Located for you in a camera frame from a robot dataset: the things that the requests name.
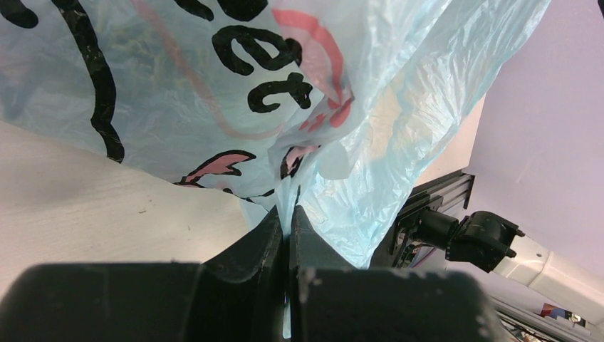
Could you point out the aluminium frame rail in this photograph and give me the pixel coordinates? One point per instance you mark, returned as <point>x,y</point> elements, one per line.
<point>434,207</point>

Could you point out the light blue plastic bag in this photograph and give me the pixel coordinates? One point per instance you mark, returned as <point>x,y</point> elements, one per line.
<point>338,106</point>

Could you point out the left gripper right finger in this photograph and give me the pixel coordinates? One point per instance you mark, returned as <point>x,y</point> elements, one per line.
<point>333,301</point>

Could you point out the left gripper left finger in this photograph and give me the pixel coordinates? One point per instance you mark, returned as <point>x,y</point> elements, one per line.
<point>235,296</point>

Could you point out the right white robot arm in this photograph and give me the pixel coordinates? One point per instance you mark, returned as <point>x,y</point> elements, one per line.
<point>494,244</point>

